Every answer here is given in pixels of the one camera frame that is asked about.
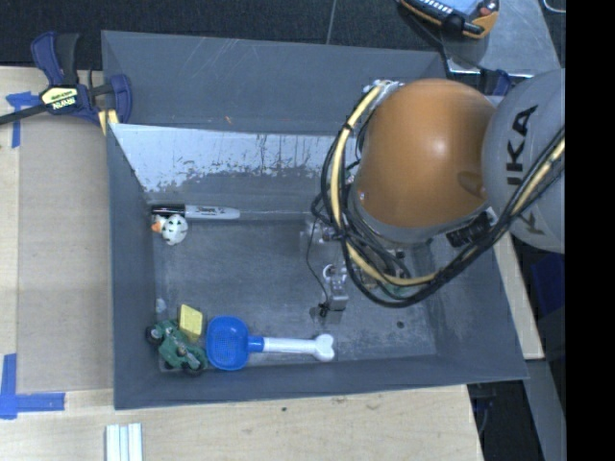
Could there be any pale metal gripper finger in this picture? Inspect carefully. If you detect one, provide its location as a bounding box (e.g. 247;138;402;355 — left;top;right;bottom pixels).
300;216;338;254
312;264;351;327

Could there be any grey metal bin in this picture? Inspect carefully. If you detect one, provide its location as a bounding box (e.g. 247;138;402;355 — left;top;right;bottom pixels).
100;29;530;411

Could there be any grey and black marker pen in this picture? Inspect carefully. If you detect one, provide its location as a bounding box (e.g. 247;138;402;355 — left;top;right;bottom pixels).
150;203;242;222

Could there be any white spotted toy animal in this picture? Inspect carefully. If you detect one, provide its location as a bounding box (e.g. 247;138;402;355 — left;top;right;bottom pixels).
150;212;190;247

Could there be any yellow sponge block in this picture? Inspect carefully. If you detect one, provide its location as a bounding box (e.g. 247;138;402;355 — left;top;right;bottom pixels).
178;303;206;343

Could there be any green toy car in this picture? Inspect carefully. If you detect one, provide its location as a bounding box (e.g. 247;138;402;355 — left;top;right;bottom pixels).
144;318;209;377

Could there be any pale wood board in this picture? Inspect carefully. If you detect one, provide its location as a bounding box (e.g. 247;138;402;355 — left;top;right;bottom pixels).
15;110;117;395

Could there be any black cylinder on white bracket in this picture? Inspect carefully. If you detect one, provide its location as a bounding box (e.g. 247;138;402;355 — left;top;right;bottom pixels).
445;207;499;250

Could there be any blue scoop with white handle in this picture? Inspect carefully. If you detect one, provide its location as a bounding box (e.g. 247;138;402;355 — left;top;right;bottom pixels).
205;315;336;372

